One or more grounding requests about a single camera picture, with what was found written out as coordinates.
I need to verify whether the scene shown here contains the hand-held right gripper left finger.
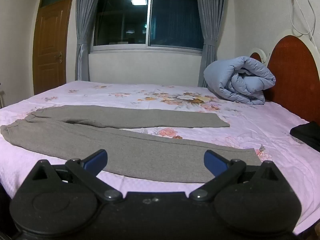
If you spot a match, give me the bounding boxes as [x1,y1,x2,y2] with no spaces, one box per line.
[27,149,123,203]

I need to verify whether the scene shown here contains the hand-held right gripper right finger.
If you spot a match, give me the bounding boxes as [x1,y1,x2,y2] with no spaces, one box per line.
[189,150,288,202]

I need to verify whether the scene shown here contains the grey pants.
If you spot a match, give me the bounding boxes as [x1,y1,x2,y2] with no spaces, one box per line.
[0,105,262,183]

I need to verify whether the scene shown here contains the rolled light blue duvet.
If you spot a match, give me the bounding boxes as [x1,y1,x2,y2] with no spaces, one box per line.
[203,56,276,105]

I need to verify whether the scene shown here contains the floral pink bed sheet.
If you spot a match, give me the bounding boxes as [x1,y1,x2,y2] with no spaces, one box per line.
[0,80,320,235]

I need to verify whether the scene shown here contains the black cloth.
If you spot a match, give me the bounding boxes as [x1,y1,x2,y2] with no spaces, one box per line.
[289,121,320,153]

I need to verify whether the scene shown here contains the red wooden headboard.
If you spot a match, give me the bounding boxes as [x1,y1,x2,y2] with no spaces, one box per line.
[249,29,320,125]

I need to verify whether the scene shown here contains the brown wooden door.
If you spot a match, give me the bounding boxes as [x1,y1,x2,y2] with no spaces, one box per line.
[32,0,75,95]

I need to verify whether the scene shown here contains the grey curtain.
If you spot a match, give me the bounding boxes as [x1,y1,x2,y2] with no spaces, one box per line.
[74,0,105,82]
[194,0,227,88]

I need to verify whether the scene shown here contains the sliding glass window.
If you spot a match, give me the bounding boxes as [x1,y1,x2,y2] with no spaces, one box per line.
[89,0,204,54]

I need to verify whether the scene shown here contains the white cable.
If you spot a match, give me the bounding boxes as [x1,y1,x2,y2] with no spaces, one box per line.
[288,0,317,46]

